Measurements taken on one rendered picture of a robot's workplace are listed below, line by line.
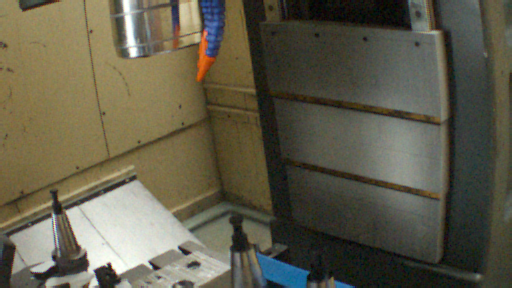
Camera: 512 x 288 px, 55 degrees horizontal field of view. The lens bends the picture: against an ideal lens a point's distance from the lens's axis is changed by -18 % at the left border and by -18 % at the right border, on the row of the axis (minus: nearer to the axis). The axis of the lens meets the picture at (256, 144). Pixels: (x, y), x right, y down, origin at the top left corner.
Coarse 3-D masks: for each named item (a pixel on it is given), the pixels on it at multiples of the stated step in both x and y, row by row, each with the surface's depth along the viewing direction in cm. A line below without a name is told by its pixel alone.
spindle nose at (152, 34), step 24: (120, 0) 77; (144, 0) 76; (168, 0) 76; (192, 0) 79; (120, 24) 79; (144, 24) 77; (168, 24) 78; (192, 24) 80; (120, 48) 81; (144, 48) 79; (168, 48) 79
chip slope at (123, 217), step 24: (96, 192) 193; (120, 192) 198; (144, 192) 200; (48, 216) 179; (72, 216) 183; (96, 216) 186; (120, 216) 188; (144, 216) 191; (168, 216) 193; (24, 240) 168; (48, 240) 171; (96, 240) 177; (120, 240) 179; (144, 240) 182; (168, 240) 184; (192, 240) 186; (24, 264) 160; (96, 264) 168; (120, 264) 171; (144, 264) 173
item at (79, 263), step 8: (56, 256) 78; (80, 256) 77; (56, 264) 78; (64, 264) 76; (72, 264) 76; (80, 264) 78; (88, 264) 79; (64, 272) 77; (72, 272) 77; (80, 272) 77
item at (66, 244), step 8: (56, 216) 76; (64, 216) 77; (56, 224) 76; (64, 224) 76; (56, 232) 76; (64, 232) 76; (72, 232) 78; (56, 240) 77; (64, 240) 76; (72, 240) 77; (56, 248) 77; (64, 248) 77; (72, 248) 77; (80, 248) 79; (64, 256) 77; (72, 256) 77
